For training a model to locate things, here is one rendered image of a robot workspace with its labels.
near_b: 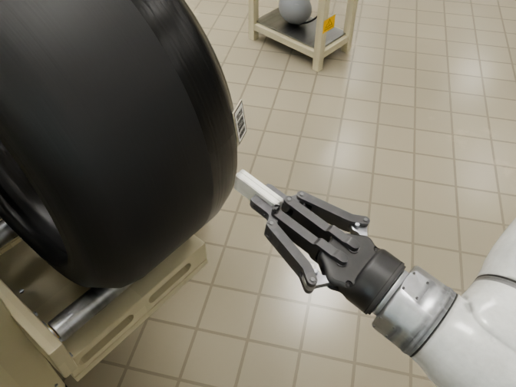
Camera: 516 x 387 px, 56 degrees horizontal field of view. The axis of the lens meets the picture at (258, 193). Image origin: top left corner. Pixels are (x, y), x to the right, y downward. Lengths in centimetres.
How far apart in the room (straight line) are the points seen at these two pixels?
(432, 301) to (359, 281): 8
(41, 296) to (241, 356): 93
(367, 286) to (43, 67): 43
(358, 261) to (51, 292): 74
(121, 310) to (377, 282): 58
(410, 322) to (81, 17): 51
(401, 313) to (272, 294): 147
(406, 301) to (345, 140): 214
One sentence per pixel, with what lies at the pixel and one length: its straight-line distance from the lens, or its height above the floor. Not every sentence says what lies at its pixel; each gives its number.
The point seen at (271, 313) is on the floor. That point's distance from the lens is 195.
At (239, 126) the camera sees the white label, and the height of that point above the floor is 123.
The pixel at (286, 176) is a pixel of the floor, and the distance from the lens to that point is 242.
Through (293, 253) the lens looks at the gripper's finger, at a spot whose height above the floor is 125.
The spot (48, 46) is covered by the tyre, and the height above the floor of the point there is 142.
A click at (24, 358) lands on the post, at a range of 108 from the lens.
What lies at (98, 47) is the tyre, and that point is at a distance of 63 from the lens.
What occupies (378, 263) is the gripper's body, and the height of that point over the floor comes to 126.
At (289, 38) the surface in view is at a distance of 324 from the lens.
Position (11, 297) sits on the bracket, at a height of 95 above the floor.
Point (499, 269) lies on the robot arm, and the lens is 61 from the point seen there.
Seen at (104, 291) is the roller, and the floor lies 92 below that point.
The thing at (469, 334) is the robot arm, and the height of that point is 125.
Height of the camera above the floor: 171
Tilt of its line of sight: 47 degrees down
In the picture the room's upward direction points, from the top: straight up
